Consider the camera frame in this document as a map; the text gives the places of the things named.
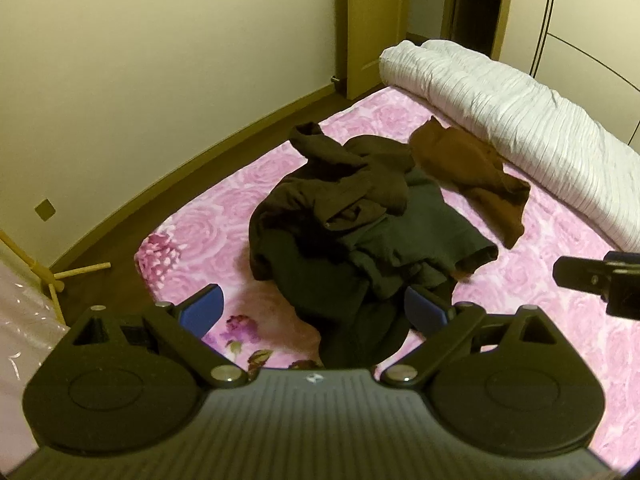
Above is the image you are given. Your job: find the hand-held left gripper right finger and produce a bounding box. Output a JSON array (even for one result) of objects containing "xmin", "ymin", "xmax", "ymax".
[{"xmin": 377, "ymin": 285, "xmax": 566, "ymax": 388}]

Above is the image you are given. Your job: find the cream wardrobe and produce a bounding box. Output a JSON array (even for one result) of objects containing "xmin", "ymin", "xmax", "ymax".
[{"xmin": 500, "ymin": 0, "xmax": 640, "ymax": 153}]

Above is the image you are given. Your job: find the wooden clothes stand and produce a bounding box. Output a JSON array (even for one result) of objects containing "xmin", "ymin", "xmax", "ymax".
[{"xmin": 0, "ymin": 230, "xmax": 112, "ymax": 326}]

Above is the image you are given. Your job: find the wooden door frame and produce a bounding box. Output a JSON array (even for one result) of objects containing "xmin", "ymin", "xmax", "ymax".
[{"xmin": 440, "ymin": 0, "xmax": 518, "ymax": 61}]

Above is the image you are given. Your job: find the dark grey garment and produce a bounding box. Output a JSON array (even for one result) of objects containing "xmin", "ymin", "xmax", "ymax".
[{"xmin": 345, "ymin": 170, "xmax": 501, "ymax": 301}]

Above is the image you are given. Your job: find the black garment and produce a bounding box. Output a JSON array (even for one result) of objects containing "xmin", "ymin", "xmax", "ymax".
[{"xmin": 250, "ymin": 240, "xmax": 457, "ymax": 368}]

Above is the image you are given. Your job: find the white ribbed rolled quilt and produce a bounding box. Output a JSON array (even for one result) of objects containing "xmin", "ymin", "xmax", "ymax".
[{"xmin": 377, "ymin": 39, "xmax": 640, "ymax": 253}]

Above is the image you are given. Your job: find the rust brown garment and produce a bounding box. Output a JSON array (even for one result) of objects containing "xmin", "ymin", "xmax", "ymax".
[{"xmin": 409, "ymin": 116, "xmax": 532, "ymax": 251}]

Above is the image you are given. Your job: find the wooden door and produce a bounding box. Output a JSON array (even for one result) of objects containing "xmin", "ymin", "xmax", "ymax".
[{"xmin": 332, "ymin": 0, "xmax": 416, "ymax": 101}]

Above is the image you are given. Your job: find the pink floral blanket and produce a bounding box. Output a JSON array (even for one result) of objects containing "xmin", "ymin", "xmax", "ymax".
[{"xmin": 134, "ymin": 85, "xmax": 640, "ymax": 463}]

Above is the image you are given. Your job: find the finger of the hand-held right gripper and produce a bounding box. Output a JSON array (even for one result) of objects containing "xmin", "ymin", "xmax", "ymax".
[{"xmin": 552, "ymin": 250, "xmax": 640, "ymax": 319}]

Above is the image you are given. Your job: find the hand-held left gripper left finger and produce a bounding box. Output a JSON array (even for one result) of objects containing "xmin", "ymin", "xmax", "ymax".
[{"xmin": 70, "ymin": 284, "xmax": 249, "ymax": 388}]

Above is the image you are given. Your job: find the pink plastic cover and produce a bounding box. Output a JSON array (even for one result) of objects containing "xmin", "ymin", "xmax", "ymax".
[{"xmin": 0, "ymin": 245, "xmax": 72, "ymax": 461}]

